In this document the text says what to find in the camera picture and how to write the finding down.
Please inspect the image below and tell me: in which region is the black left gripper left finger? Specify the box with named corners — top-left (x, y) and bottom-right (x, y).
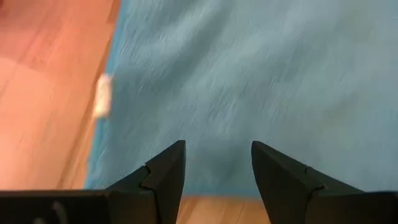
top-left (0, 139), bottom-right (187, 224)

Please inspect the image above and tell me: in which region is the blue microfiber towel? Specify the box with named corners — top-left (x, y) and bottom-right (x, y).
top-left (84, 0), bottom-right (398, 197)

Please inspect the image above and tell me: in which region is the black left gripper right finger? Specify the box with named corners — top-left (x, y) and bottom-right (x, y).
top-left (251, 140), bottom-right (398, 224)

